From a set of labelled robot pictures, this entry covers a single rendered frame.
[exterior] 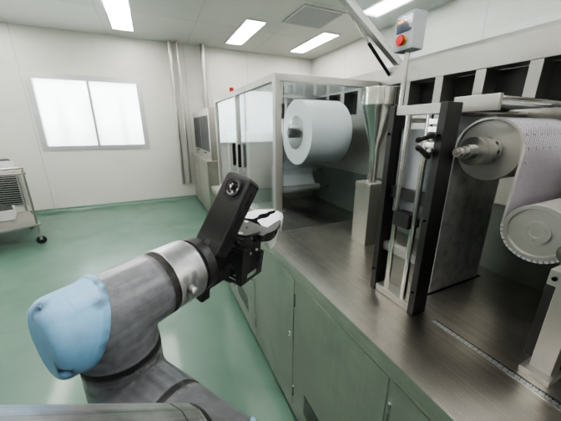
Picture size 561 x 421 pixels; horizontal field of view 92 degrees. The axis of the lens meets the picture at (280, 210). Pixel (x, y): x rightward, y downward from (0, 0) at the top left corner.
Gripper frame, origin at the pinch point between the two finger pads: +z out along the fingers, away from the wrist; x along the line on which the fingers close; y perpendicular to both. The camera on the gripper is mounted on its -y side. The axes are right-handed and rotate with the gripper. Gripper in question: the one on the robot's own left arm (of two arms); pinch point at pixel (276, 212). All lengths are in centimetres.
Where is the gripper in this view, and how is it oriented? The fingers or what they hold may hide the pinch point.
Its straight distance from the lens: 50.0
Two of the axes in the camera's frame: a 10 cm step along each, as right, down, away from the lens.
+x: 8.4, 2.9, -4.6
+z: 5.3, -2.5, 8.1
